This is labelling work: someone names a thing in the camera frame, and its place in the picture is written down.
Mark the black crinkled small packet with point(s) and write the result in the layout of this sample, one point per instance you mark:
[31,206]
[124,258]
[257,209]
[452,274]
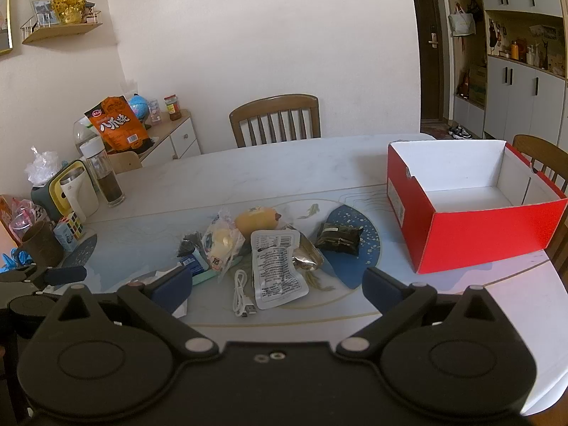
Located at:
[191,243]

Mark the red lid jar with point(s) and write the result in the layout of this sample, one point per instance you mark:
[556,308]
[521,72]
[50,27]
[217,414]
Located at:
[172,105]

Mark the dark wooden door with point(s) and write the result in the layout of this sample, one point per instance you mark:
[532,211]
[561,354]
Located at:
[431,57]

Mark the blue globe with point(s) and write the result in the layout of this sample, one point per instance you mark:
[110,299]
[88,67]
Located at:
[139,106]

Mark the glass bottle dark liquid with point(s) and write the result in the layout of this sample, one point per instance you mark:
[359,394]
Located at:
[98,161]

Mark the wooden chair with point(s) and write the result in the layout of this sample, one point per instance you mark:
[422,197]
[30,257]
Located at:
[552,162]
[281,118]

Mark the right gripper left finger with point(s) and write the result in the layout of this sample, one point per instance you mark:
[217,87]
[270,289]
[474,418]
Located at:
[154,305]

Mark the white electric kettle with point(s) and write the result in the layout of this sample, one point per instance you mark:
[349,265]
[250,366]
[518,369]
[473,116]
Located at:
[79,191]

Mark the wooden chair right side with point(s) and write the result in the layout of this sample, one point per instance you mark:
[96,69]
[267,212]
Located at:
[552,162]

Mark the clear bag yellow bread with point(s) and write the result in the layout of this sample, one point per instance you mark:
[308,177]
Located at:
[221,242]

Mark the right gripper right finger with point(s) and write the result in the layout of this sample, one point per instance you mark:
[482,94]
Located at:
[400,306]

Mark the dark snack packet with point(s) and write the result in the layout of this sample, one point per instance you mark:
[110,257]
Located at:
[339,238]

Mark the yellow squishy bun toy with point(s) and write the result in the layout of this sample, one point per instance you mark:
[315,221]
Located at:
[258,218]

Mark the wooden wall shelf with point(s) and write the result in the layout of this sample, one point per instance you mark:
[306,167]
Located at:
[37,28]

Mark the blue small packet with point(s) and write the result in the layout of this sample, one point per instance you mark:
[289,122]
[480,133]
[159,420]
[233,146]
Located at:
[195,263]

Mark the red cardboard box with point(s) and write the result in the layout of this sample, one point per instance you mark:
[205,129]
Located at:
[463,203]

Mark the rubiks cube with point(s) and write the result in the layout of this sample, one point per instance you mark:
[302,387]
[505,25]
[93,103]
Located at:
[74,223]

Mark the white drawer cabinet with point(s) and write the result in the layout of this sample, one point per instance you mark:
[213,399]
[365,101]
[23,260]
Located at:
[172,140]

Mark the orange snack bag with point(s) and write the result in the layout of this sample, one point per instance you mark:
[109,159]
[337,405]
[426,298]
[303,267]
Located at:
[118,126]

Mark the hanging tote bag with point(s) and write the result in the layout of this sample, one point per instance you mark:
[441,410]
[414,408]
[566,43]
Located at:
[461,23]

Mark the silver foil snack bag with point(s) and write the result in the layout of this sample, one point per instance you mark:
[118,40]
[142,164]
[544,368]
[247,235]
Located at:
[306,257]

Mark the grey wall cabinet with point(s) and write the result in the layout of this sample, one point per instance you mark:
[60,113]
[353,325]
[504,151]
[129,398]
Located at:
[510,78]

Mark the gold flower ornament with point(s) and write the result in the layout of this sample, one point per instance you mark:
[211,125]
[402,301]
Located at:
[69,11]

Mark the pair of sneakers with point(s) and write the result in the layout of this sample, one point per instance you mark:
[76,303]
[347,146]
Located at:
[459,133]

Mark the dark brown cup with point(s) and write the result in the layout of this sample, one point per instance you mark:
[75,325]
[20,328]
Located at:
[41,244]

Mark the wooden chair far side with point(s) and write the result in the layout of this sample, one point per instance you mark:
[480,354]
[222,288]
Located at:
[281,118]

